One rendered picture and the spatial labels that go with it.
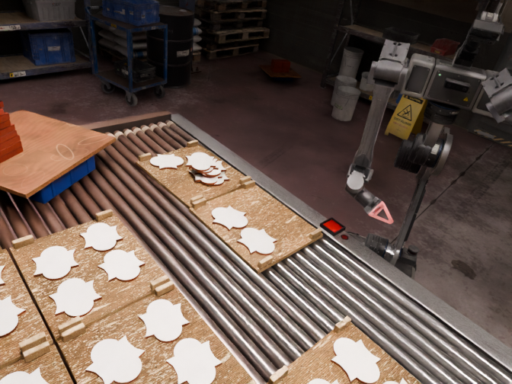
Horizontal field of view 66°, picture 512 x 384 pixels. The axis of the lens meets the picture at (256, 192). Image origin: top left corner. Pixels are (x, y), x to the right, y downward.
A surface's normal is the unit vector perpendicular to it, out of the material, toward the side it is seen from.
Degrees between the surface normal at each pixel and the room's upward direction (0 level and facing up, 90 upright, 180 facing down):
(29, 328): 0
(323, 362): 0
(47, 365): 0
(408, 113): 75
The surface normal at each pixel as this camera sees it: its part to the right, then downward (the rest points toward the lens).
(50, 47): 0.69, 0.49
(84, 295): 0.14, -0.82
